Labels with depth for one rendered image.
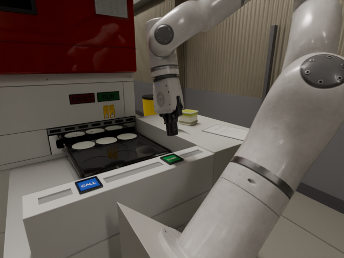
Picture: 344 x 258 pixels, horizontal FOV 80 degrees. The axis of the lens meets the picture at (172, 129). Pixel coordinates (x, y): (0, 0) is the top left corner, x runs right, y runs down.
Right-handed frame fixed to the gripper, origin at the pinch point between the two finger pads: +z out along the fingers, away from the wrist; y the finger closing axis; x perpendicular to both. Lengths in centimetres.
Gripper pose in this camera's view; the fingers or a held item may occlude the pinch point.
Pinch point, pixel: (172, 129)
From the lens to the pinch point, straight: 63.7
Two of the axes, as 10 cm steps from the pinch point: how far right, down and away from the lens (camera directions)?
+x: 8.0, -1.7, 5.7
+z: 1.2, 9.8, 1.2
